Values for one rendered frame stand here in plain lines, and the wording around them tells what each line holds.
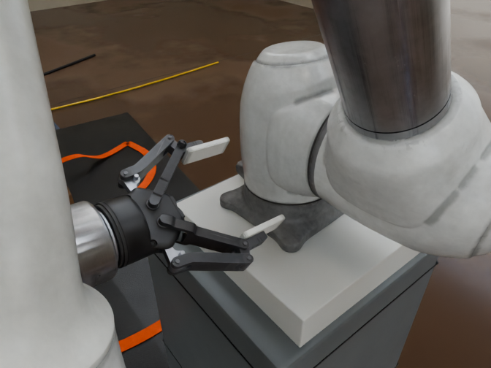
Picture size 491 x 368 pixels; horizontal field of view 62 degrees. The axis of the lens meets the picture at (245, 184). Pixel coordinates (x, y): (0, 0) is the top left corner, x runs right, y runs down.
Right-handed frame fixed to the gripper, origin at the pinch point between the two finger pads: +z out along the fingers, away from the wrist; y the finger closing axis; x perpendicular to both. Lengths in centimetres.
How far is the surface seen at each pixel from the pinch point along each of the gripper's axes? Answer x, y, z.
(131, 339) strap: -111, -6, 7
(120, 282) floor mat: -122, -30, 16
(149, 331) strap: -109, -6, 13
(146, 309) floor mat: -114, -14, 17
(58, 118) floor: -194, -178, 53
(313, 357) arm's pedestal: -11.0, 23.8, 1.1
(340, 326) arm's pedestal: -8.4, 22.5, 6.3
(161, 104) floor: -175, -157, 118
